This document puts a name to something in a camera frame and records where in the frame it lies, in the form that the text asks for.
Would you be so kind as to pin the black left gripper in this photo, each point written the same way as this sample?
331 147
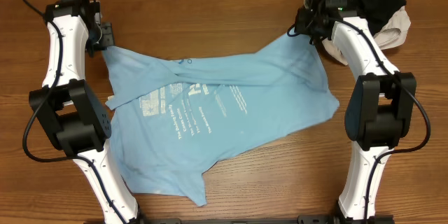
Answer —
106 36

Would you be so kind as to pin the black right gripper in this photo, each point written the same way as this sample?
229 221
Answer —
304 18

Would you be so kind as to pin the light blue printed t-shirt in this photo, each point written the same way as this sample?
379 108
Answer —
175 119

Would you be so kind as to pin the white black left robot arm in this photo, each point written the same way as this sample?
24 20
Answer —
69 112

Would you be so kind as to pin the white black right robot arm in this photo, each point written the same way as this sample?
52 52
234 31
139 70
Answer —
378 113

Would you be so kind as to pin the beige folded garment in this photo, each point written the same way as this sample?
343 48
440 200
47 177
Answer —
391 35

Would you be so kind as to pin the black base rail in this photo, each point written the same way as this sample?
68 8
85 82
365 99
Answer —
238 220

